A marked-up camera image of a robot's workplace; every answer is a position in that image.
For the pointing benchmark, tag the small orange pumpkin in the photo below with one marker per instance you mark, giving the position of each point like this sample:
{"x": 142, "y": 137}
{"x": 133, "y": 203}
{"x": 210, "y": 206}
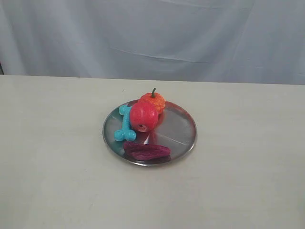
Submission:
{"x": 155, "y": 99}

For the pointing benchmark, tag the red apple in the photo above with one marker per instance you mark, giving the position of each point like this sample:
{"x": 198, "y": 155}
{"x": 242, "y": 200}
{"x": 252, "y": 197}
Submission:
{"x": 143, "y": 117}

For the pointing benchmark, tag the purple sweet potato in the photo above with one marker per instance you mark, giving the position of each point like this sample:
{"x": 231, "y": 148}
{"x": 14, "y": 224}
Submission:
{"x": 145, "y": 152}

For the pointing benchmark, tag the round stainless steel plate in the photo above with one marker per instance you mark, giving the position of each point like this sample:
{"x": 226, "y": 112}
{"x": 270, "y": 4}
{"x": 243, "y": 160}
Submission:
{"x": 176, "y": 130}

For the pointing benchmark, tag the teal toy bone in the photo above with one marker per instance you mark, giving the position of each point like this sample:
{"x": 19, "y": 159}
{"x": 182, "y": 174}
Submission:
{"x": 125, "y": 133}

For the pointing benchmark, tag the white backdrop cloth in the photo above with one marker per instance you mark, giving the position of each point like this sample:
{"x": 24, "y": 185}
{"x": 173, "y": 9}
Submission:
{"x": 234, "y": 41}

